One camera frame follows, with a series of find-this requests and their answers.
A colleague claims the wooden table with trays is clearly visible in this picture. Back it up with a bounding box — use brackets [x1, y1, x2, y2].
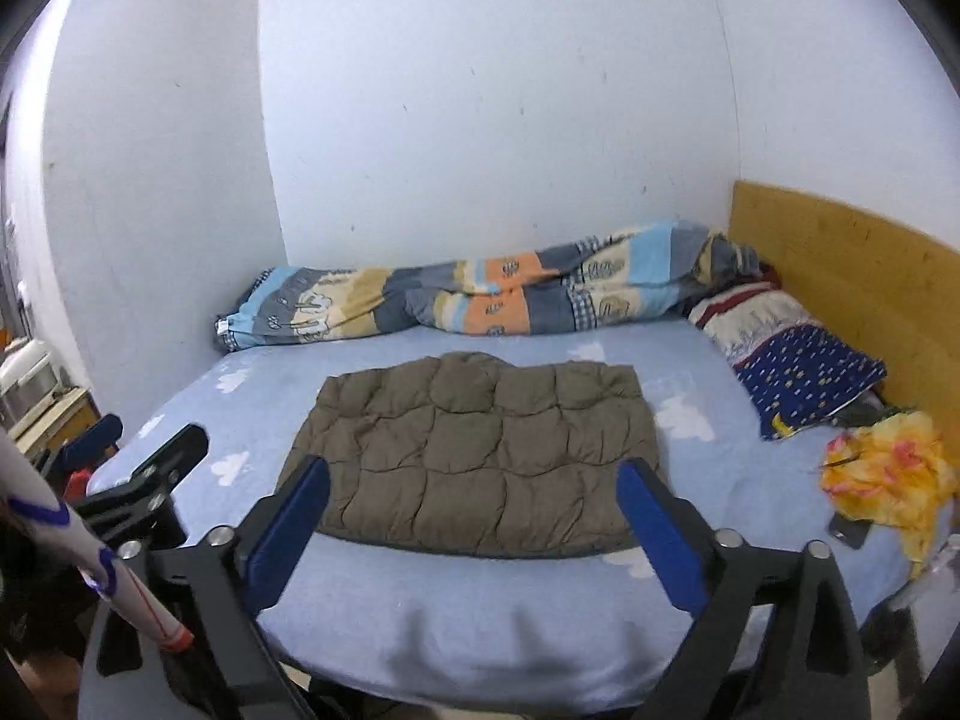
[15, 386, 102, 458]

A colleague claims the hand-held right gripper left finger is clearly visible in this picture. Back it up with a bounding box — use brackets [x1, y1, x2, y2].
[77, 456, 332, 720]

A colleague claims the olive padded jacket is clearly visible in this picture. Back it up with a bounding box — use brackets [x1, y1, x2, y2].
[276, 351, 668, 560]

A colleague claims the yellow floral cloth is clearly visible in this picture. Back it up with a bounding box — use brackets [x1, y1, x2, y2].
[817, 411, 957, 578]

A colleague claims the dark cloth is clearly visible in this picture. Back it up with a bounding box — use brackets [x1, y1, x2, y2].
[832, 382, 923, 428]

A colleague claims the wooden headboard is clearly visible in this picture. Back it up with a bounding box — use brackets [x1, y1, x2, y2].
[727, 180, 960, 451]

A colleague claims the black phone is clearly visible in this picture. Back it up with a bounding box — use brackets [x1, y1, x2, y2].
[829, 514, 875, 550]

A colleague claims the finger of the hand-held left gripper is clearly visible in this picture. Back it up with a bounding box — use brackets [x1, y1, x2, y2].
[75, 424, 209, 548]
[34, 414, 125, 481]

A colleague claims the patchwork printed blanket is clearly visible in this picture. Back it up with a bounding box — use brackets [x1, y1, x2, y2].
[214, 219, 762, 353]

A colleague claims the red white blue printed pillow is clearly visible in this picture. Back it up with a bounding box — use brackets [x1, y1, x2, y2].
[688, 281, 890, 442]

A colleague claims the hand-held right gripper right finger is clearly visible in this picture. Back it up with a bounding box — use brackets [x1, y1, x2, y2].
[615, 459, 875, 720]

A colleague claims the white rice cooker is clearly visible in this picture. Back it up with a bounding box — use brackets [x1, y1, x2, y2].
[0, 337, 61, 421]

